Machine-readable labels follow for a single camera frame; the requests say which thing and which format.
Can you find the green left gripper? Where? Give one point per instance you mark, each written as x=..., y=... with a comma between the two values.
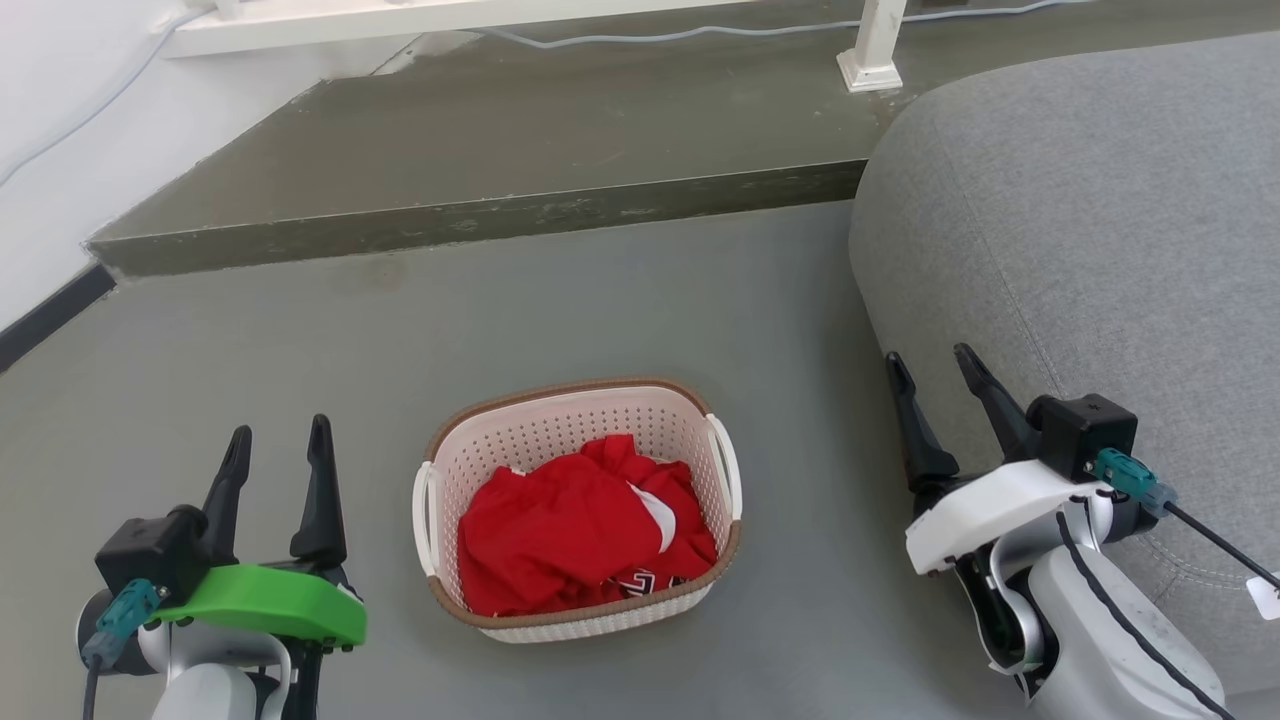
x=270, y=600

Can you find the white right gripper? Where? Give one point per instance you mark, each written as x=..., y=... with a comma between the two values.
x=990, y=510

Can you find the white perforated plastic laundry basket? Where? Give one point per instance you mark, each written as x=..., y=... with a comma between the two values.
x=560, y=425

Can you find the grey fabric sofa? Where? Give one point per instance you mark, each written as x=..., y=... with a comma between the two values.
x=1080, y=220

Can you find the red garment with white print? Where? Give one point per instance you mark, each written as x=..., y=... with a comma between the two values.
x=550, y=530

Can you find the black baseboard strip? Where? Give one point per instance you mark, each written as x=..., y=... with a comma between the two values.
x=50, y=315

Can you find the white wooden railing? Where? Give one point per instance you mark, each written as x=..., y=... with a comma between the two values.
x=400, y=18

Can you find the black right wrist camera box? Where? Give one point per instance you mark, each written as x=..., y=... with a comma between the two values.
x=1080, y=435

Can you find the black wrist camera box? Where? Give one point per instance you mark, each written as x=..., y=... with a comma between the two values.
x=150, y=550
x=1080, y=435

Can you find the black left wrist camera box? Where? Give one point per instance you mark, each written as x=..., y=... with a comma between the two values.
x=150, y=550

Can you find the teal right camera connector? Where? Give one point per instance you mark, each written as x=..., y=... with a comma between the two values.
x=1130, y=478

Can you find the teal camera connector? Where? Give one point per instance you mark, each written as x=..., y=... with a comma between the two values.
x=120, y=620
x=1130, y=478

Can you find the teal left camera connector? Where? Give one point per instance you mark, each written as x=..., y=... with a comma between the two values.
x=120, y=620

